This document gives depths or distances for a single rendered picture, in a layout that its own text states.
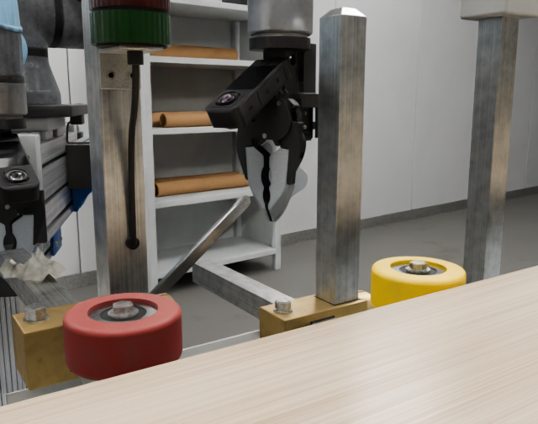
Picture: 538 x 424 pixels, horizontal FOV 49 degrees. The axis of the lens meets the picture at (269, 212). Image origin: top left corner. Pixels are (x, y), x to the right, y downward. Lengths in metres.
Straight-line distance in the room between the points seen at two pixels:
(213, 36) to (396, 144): 1.98
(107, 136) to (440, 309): 0.29
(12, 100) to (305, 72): 0.36
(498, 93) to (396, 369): 0.53
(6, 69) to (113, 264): 0.36
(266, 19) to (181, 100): 3.02
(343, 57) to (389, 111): 4.38
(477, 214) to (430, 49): 4.62
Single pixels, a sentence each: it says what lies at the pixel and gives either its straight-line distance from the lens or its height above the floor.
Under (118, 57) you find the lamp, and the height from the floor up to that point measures 1.08.
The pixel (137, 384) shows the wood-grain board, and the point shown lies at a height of 0.90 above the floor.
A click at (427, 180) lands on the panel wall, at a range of 5.50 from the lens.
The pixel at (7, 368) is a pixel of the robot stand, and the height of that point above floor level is 0.42.
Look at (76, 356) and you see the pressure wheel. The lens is 0.41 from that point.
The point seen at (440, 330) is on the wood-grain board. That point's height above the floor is 0.90.
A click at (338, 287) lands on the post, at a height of 0.85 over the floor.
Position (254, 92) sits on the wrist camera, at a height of 1.06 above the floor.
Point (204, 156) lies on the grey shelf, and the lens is 3.78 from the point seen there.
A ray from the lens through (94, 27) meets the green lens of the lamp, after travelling 0.47.
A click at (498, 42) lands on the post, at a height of 1.12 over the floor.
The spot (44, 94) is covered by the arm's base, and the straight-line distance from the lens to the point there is 1.14.
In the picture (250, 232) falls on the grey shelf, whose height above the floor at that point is 0.18.
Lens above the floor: 1.05
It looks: 11 degrees down
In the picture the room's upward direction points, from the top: straight up
